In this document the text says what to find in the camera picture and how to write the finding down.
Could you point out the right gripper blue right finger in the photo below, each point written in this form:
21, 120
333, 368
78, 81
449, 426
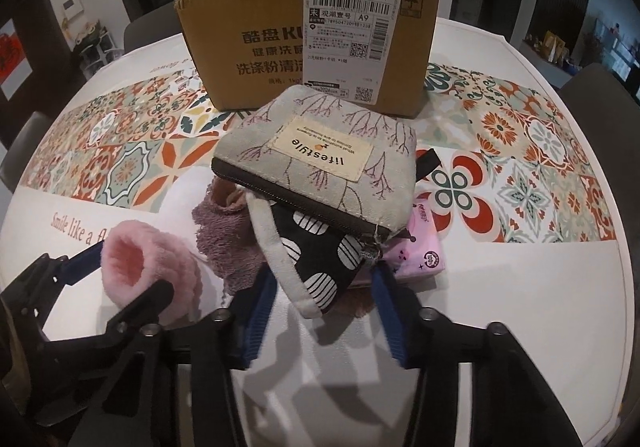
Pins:
396, 305

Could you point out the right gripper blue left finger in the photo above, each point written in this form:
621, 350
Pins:
252, 310

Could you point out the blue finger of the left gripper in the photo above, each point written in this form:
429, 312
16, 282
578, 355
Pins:
146, 308
74, 269

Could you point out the pink Kuromi tissue pack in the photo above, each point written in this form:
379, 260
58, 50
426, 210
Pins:
419, 255

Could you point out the black white patterned pouch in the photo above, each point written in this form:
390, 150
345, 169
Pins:
315, 264

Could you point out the mauve pink towel cloth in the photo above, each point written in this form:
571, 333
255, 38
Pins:
226, 237

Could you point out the white cloth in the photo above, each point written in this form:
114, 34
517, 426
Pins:
175, 215

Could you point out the grey floral lifestyle pouch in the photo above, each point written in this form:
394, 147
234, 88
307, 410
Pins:
353, 168

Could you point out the grey dining chair far left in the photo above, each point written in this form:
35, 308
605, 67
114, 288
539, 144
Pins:
24, 146

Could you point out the grey dining chair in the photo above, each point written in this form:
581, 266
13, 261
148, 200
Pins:
158, 24
24, 146
609, 118

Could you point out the patterned tile tablecloth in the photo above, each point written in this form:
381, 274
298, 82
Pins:
530, 232

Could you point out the red paper door decoration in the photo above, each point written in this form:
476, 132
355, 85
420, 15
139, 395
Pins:
14, 66

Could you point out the small white shelf cart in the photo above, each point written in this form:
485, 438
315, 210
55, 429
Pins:
94, 49

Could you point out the brown cardboard box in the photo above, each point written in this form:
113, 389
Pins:
370, 52

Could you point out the grey dining chair right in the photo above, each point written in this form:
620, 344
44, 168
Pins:
609, 118

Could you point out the white sideboard with items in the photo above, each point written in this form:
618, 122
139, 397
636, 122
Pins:
600, 44

